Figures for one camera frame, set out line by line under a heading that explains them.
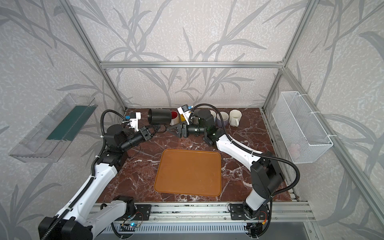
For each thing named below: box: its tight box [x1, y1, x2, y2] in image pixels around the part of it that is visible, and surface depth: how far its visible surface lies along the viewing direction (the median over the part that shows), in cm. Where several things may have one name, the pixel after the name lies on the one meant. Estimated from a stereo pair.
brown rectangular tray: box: [153, 148, 222, 197], surface depth 89 cm
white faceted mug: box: [229, 109, 242, 127], surface depth 106 cm
